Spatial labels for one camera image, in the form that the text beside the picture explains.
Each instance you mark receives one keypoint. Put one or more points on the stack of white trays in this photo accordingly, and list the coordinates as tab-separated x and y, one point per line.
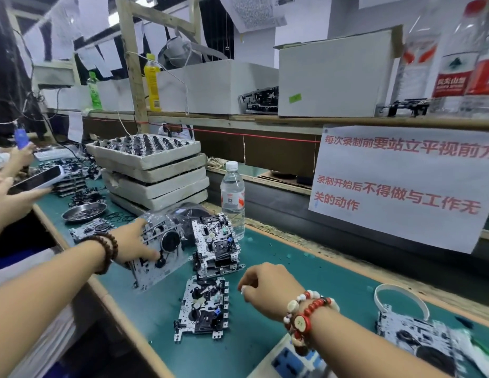
150	181

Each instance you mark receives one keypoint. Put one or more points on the clear plastic bottle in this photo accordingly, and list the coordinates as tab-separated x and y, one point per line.
233	200
414	67

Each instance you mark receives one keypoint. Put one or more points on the wooden post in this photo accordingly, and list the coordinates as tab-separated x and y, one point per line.
196	23
134	74

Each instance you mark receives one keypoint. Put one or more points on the small green bottle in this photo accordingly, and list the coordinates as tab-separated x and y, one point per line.
95	94

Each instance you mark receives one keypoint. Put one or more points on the grey round fan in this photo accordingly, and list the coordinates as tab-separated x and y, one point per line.
181	52

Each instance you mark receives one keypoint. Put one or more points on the white paper sign red text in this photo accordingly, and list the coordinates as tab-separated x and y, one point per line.
402	189

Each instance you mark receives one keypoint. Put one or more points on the black smartphone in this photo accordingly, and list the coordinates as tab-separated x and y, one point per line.
36	179

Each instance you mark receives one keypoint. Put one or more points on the brown cardboard panel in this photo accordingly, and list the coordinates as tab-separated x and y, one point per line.
260	153

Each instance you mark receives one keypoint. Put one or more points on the wooden shelf beam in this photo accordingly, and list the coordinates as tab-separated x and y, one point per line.
347	122

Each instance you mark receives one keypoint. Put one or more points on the white blue power strip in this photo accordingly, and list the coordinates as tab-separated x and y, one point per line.
288	362

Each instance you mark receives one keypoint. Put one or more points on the slanted wooden brace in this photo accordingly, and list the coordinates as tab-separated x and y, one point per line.
166	15

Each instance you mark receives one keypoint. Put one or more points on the blue handheld tool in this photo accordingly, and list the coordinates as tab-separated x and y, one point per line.
21	138

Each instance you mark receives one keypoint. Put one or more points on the white box green sticker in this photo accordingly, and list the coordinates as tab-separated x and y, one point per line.
339	74

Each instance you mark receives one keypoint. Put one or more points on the clear plastic bag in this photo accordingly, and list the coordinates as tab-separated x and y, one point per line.
193	212

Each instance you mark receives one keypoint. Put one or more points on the cluster of black wheels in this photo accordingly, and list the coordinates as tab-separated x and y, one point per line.
142	144

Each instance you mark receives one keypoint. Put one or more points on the dark flat tray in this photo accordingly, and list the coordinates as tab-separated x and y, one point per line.
284	178

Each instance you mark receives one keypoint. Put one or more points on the round metal bowl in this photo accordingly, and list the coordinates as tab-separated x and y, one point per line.
84	213

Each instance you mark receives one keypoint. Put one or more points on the person's left hand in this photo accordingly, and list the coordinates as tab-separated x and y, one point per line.
134	241

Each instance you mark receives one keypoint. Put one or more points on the person's right forearm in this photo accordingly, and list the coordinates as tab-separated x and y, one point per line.
370	350

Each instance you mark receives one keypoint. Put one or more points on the black conveyor belt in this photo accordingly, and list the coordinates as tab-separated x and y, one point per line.
347	240

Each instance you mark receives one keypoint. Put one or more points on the wooden table edge strip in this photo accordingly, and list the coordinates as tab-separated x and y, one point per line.
118	315

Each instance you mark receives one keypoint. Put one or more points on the white green-stained cloth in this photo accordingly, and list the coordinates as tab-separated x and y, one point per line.
481	354

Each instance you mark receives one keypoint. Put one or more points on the dark metal device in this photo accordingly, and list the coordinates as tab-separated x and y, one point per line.
402	108

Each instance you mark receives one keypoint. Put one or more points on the person's right hand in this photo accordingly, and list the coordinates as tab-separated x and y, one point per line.
272	291

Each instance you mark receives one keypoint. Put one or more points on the white cardboard box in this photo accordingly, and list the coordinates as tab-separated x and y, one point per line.
213	86
71	98

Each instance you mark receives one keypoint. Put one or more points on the yellow plastic bottle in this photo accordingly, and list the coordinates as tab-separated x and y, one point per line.
153	86

